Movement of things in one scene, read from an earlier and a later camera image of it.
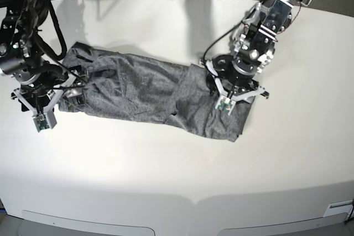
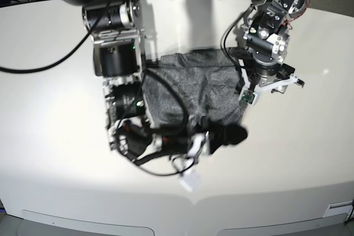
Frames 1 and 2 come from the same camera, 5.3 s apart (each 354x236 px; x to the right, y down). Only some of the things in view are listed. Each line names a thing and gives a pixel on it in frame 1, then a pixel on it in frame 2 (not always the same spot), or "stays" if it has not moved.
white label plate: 339,207 stays
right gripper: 233,78 → 274,77
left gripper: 40,97 → 135,137
